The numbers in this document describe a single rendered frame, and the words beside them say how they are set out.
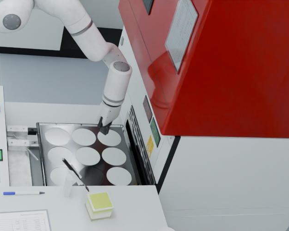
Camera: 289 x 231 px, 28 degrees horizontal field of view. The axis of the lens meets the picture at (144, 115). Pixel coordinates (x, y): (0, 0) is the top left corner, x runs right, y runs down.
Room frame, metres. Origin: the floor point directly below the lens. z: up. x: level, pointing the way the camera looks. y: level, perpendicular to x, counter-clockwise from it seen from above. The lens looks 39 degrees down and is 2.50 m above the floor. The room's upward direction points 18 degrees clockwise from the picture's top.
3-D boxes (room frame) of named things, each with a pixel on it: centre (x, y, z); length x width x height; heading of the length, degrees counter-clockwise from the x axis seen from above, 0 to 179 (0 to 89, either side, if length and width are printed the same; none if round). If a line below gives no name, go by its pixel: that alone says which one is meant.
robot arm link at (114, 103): (1.71, 0.13, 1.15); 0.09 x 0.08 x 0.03; 155
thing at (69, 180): (1.35, 0.16, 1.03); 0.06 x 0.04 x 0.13; 114
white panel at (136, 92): (1.89, 0.04, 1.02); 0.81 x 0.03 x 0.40; 24
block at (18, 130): (1.64, 0.46, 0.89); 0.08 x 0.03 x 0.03; 114
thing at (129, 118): (1.72, -0.02, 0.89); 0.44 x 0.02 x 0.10; 24
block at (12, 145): (1.56, 0.43, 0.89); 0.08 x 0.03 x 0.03; 114
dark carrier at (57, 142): (1.62, 0.16, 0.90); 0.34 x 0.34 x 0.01; 24
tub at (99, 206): (1.30, 0.05, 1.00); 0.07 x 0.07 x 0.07; 33
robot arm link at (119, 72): (1.71, 0.13, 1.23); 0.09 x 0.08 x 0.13; 9
